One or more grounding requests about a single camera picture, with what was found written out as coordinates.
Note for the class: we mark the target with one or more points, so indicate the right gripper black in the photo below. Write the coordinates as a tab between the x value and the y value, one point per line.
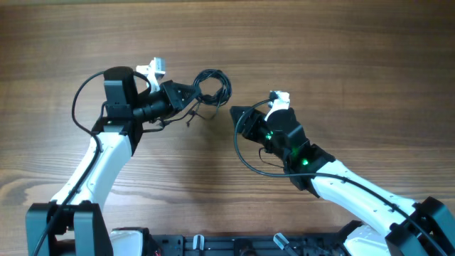
256	119

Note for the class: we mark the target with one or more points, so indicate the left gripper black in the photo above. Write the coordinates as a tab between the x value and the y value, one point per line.
169	92

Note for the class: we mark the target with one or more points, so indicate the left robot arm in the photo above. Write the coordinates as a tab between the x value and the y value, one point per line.
114	139

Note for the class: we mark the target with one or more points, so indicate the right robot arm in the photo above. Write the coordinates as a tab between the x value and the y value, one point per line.
390	224

